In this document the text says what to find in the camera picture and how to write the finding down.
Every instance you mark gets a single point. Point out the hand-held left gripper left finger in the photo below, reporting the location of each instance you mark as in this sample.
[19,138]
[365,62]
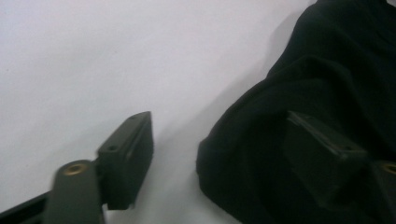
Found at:
[124,161]

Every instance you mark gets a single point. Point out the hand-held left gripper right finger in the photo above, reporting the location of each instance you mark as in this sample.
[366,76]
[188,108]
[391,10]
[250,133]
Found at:
[323,161]

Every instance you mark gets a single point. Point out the black garment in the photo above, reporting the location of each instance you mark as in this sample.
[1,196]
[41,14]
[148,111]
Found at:
[327,77]

